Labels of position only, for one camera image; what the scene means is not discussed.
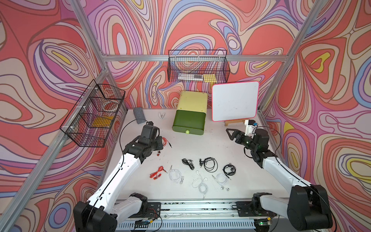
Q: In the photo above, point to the green top drawer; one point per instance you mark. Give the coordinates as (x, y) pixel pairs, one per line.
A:
(189, 122)

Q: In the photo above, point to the pink framed whiteboard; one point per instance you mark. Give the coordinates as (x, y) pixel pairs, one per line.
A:
(233, 101)

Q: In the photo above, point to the yellow pink drawer cabinet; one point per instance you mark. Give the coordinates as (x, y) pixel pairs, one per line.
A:
(193, 101)

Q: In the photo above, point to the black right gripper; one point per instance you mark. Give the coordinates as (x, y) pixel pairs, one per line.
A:
(241, 135)

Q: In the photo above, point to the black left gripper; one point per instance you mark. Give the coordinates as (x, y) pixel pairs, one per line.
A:
(159, 145)

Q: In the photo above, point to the black wire basket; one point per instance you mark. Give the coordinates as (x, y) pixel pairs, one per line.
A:
(90, 124)
(198, 65)

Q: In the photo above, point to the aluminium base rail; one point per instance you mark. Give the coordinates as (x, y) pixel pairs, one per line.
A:
(135, 215)

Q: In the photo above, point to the black wire basket left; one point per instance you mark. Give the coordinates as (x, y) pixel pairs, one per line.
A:
(90, 124)

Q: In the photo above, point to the red earphones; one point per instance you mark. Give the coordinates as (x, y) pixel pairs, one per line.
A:
(165, 142)
(157, 174)

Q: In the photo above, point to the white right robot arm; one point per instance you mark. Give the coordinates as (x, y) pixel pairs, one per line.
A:
(307, 207)

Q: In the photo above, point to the black earphones left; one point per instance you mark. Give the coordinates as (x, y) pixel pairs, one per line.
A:
(189, 163)

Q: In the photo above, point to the white earphones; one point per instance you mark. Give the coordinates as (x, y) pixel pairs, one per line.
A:
(200, 184)
(176, 176)
(222, 180)

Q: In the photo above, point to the white earphones middle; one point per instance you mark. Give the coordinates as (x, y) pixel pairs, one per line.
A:
(200, 184)

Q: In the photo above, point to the grey felt eraser block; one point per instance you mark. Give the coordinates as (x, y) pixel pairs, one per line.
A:
(139, 115)

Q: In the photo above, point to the wooden whiteboard easel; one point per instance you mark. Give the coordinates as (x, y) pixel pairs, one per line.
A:
(227, 122)

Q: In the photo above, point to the black earphones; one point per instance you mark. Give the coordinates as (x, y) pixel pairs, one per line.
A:
(229, 170)
(189, 163)
(209, 164)

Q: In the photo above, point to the black earphones middle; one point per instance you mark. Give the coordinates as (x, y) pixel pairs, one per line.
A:
(209, 164)

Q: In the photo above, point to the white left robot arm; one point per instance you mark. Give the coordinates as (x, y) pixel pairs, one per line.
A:
(116, 185)

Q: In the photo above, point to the white earphones right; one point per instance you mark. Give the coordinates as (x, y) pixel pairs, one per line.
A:
(222, 180)

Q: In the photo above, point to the white earphones left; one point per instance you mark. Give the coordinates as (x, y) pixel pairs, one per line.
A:
(176, 176)

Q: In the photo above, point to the black wire basket back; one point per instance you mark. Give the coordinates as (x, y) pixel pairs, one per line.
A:
(198, 65)

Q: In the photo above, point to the black earphones right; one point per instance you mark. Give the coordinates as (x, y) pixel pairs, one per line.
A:
(229, 170)

